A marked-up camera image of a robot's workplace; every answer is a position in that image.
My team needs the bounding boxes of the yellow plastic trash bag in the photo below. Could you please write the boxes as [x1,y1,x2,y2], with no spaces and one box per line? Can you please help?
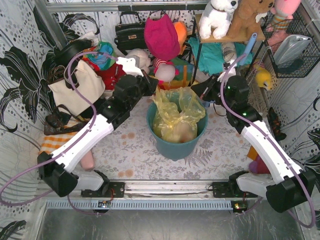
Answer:
[152,87,206,144]

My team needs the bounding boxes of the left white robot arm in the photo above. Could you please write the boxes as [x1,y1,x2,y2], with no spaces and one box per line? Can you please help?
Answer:
[37,74,159,197]

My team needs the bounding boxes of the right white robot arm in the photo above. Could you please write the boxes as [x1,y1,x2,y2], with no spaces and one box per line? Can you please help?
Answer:
[191,75,316,213]

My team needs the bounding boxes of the cream canvas tote bag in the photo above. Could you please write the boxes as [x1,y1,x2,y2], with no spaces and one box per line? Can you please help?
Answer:
[48,60,105,116]

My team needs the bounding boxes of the teal plastic trash bin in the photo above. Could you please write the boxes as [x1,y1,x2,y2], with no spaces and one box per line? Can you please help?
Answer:
[146,87,208,161]

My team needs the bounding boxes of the pink faced striped doll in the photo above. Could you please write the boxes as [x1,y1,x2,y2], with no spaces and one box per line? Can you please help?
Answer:
[153,58,180,84]

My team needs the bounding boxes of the red folded clothes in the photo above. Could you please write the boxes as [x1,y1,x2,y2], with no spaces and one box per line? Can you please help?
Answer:
[95,63,126,91]

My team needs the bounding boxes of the rainbow striped folded towel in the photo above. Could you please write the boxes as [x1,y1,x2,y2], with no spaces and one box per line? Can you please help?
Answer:
[158,57,194,90]

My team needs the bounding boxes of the yellow plush duck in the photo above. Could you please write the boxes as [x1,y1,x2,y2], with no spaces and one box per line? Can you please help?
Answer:
[253,61,272,91]

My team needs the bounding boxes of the white plush lamb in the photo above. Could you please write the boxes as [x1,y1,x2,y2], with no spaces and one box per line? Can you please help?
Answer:
[126,48,151,74]

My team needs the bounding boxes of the teal folded cloth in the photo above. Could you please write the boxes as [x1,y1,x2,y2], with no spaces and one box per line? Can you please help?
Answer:
[188,37,254,75]

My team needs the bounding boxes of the colourful rainbow cloth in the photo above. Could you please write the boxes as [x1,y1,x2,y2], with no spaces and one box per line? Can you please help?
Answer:
[82,41,116,72]

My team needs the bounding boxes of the black orange patterned cloth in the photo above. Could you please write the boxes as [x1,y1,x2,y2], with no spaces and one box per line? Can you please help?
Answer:
[267,107,287,142]

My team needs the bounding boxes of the magenta felt hat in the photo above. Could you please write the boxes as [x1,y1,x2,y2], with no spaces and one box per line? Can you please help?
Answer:
[144,14,180,61]

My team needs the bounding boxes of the black leather handbag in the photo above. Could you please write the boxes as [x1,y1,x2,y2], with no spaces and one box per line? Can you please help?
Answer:
[114,11,148,55]

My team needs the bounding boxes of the orange plush toy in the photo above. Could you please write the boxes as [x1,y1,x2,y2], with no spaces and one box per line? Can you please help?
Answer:
[173,21,187,49]

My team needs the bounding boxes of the brown plush teddy bear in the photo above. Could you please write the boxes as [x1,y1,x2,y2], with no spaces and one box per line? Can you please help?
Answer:
[227,0,275,39]

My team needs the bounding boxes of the white plush dog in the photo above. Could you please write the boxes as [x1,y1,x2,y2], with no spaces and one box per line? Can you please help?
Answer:
[199,0,239,40]

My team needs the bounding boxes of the magenta red sock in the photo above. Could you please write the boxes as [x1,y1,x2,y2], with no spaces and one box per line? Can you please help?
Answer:
[249,155,270,174]

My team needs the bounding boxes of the pink plush toy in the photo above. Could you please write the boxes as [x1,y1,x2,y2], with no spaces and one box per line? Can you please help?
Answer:
[265,0,301,46]

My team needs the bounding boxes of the orange checkered cloth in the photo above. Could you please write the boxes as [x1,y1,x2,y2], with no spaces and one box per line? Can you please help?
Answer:
[38,125,77,154]

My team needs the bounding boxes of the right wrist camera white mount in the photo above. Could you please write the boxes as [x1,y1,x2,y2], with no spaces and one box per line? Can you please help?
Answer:
[217,65,237,81]

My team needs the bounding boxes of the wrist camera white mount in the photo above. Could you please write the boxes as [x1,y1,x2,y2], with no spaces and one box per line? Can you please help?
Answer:
[116,57,143,77]
[217,65,237,81]

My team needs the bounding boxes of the chenille mop with metal handle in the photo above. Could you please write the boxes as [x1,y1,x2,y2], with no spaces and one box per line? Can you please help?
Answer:
[247,75,268,118]

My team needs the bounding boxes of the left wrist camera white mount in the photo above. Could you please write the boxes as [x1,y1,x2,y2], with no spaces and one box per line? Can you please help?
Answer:
[116,57,143,77]

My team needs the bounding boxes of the blue handled mop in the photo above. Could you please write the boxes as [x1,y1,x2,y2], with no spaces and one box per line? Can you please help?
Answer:
[239,32,258,66]

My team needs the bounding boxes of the black wire basket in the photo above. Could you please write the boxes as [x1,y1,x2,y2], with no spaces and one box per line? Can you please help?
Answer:
[261,13,313,79]

